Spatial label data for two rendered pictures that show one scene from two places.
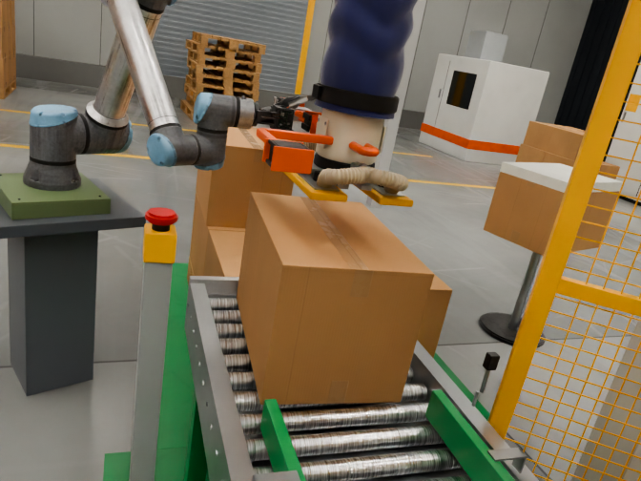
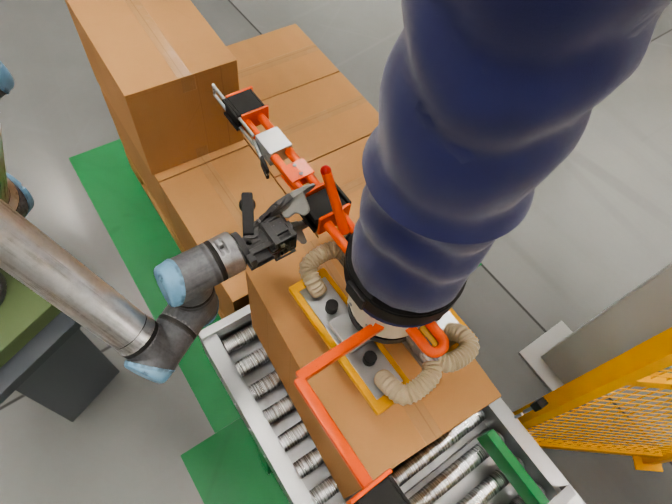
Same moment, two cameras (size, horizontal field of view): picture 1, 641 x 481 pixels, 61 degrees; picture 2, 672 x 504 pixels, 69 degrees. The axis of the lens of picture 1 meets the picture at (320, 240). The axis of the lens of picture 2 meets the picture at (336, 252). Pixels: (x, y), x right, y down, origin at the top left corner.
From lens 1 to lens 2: 133 cm
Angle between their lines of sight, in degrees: 43
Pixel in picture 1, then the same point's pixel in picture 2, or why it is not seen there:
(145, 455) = not seen: outside the picture
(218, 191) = (152, 140)
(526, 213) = not seen: hidden behind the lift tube
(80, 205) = (33, 327)
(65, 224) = (34, 363)
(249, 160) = (177, 94)
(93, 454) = (171, 460)
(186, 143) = (177, 347)
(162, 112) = (128, 336)
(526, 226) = not seen: hidden behind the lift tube
